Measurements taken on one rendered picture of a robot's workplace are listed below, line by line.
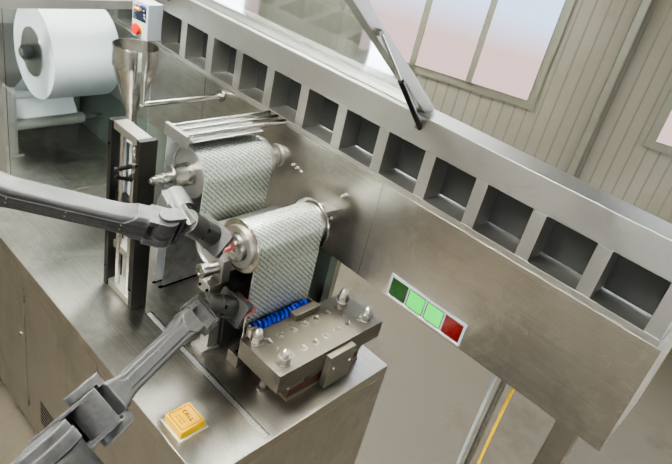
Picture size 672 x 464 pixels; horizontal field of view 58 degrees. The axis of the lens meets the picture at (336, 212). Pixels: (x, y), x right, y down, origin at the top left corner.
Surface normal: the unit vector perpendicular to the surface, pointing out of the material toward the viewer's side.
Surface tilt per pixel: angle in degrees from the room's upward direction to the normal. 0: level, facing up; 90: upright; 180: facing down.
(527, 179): 90
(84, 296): 0
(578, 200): 90
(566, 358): 90
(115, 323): 0
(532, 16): 90
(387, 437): 0
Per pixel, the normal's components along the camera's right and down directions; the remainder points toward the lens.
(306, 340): 0.21, -0.85
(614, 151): -0.38, 0.38
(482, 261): -0.69, 0.22
